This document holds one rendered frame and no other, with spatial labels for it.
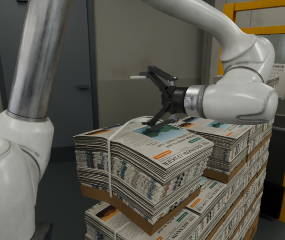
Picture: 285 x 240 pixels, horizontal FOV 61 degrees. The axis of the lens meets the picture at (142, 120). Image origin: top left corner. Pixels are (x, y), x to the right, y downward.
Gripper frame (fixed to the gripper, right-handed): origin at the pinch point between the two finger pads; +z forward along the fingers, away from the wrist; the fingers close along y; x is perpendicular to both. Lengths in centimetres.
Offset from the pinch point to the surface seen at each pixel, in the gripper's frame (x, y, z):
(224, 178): 48, 45, -12
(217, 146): 48, 29, -8
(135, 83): 181, 9, 166
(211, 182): 45, 47, -6
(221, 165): 48, 38, -10
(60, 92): 102, 14, 222
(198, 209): 22, 48, -12
